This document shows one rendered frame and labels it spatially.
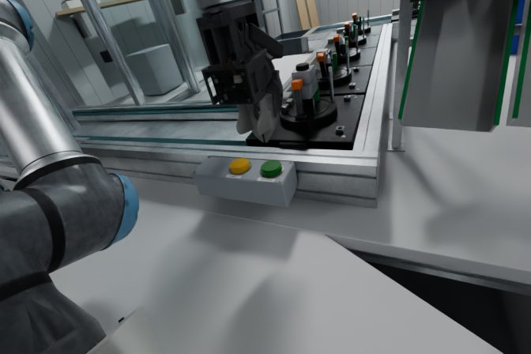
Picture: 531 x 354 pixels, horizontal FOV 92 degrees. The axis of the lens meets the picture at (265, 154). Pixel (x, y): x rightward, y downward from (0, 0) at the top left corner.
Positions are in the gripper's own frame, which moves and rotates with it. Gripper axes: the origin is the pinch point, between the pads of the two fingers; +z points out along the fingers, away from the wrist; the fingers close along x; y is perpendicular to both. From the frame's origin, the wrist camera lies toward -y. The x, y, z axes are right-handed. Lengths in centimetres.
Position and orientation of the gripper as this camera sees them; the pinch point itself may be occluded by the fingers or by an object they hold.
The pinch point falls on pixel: (265, 133)
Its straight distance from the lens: 45.5
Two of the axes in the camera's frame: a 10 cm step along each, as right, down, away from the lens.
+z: 2.0, 8.3, 5.2
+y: -3.9, 5.6, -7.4
